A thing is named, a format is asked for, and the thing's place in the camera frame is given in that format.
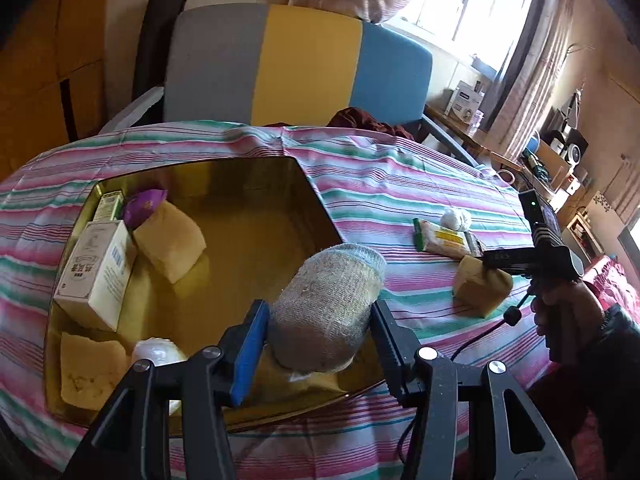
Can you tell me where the pink patterned bedding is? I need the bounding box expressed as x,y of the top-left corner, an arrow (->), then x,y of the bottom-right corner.
575,255 -> 640,311

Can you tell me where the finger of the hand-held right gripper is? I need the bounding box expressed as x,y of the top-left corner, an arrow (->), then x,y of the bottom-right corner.
481,251 -> 516,273

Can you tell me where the black cable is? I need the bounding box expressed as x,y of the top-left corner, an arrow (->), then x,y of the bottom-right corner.
397,290 -> 533,466

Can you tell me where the cluttered wooden desk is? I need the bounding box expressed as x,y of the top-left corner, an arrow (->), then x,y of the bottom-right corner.
425,102 -> 591,211

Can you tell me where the white tall carton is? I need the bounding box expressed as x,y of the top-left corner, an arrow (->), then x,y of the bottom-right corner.
52,220 -> 137,333

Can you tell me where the grey yellow blue chair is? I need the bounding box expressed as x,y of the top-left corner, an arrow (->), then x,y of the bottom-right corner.
97,4 -> 481,166

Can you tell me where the silver mini stereo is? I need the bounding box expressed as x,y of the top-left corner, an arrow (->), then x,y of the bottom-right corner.
542,127 -> 590,166

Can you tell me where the window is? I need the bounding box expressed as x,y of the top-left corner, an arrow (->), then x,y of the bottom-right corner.
385,0 -> 543,73

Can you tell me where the white appliance carton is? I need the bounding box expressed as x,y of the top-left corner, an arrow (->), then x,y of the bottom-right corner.
446,80 -> 488,122

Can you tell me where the gold metal tin box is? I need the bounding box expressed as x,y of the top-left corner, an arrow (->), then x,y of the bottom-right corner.
44,156 -> 391,433

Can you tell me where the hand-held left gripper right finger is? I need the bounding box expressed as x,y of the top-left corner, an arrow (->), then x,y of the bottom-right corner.
371,299 -> 583,480

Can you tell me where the yellow sponge block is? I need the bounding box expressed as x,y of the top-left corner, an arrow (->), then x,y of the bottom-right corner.
452,254 -> 514,318
60,331 -> 132,411
132,202 -> 207,285

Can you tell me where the dark red cloth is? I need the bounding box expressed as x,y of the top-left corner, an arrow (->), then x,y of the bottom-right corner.
327,107 -> 418,141

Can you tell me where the wooden wardrobe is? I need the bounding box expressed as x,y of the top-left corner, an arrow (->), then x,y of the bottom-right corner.
0,0 -> 113,171

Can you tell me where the grey white sock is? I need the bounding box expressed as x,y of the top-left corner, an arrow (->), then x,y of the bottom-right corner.
270,242 -> 388,373

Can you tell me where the small green box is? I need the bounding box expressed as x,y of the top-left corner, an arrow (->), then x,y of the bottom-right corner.
90,191 -> 126,223

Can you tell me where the person's right forearm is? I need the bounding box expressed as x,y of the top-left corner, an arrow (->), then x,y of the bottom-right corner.
530,305 -> 640,476

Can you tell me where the clear packet with green end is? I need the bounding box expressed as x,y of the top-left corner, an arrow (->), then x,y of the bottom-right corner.
413,217 -> 487,260

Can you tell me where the cardboard box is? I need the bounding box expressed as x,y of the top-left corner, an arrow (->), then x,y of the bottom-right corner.
532,137 -> 573,186

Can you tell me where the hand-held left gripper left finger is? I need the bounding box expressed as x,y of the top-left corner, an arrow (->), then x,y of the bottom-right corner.
60,299 -> 271,480

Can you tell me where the person's right hand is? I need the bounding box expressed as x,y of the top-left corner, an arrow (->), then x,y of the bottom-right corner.
531,280 -> 608,361

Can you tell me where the black rolled mat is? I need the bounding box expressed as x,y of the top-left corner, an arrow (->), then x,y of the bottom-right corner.
132,0 -> 186,106

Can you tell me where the white plastic ball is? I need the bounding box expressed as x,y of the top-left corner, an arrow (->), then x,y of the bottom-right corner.
131,337 -> 188,416
440,207 -> 472,232

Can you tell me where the purple snack packet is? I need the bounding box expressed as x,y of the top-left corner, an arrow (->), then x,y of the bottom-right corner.
122,187 -> 168,228

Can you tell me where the pink green striped tablecloth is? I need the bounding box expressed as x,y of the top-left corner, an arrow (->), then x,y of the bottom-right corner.
0,120 -> 561,480

